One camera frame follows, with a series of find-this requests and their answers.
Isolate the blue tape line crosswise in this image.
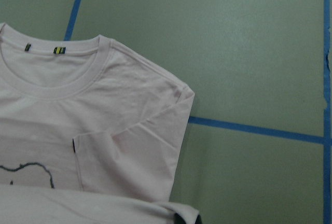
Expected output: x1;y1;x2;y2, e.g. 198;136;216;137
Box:
188;116;325;144

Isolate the pink Snoopy t-shirt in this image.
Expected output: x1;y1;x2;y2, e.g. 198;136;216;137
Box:
1;23;201;223

